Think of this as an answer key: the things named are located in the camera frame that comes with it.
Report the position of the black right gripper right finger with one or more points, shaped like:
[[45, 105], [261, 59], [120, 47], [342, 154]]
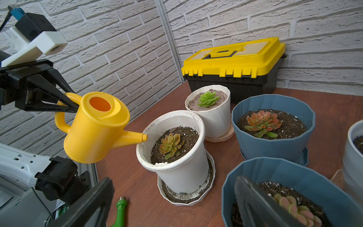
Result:
[[257, 209]]

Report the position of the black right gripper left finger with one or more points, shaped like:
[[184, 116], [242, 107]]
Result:
[[91, 210]]

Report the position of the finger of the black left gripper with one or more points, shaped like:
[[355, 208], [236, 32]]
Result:
[[38, 99], [55, 78]]

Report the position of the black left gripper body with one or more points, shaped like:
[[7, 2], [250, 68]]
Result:
[[24, 84]]

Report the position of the blue pot front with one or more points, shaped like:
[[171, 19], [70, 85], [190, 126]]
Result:
[[340, 208]]

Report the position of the blue pot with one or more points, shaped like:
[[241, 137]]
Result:
[[340, 208], [273, 126]]

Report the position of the yellow plastic watering can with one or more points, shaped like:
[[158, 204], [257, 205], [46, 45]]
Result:
[[98, 127]]

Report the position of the blue pot back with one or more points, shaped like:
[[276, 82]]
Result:
[[273, 126]]

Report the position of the large white round pot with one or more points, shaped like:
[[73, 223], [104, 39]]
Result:
[[175, 151]]

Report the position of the small white faceted pot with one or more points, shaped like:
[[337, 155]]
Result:
[[216, 118]]

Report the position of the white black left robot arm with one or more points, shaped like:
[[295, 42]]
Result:
[[56, 177]]

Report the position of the green spray nozzle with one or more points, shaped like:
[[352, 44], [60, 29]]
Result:
[[121, 207]]

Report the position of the yellow black plastic toolbox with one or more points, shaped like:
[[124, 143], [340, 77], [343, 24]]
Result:
[[246, 69]]

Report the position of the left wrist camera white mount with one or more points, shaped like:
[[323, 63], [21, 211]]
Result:
[[32, 36]]

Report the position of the aluminium frame corner post left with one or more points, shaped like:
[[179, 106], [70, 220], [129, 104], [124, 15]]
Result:
[[169, 36]]

